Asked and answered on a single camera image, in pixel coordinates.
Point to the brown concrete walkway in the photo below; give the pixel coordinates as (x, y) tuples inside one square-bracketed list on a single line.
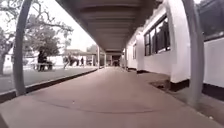
[(110, 93)]

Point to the dark kerb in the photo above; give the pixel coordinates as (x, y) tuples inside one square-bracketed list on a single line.
[(50, 84)]

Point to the low white building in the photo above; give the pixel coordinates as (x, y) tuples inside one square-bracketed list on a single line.
[(58, 60)]

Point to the grey paved yard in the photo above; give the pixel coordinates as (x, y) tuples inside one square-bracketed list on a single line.
[(43, 76)]

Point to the grey ground strip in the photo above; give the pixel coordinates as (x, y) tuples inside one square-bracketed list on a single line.
[(213, 104)]

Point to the pale canopy post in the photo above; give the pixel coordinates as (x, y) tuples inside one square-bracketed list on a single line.
[(98, 58), (105, 60), (125, 58)]

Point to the white building with dark windows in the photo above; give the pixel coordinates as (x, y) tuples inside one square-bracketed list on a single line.
[(213, 63)]

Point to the trees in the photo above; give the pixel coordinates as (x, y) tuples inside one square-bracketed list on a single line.
[(43, 36)]

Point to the dark round bush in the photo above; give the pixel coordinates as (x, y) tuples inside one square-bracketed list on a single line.
[(71, 60)]

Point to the grey pole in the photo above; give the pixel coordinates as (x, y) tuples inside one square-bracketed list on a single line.
[(20, 50), (195, 50)]

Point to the group of people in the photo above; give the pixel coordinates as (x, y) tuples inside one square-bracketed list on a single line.
[(42, 58)]

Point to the walkway canopy roof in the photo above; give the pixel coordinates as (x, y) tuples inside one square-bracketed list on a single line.
[(110, 23)]

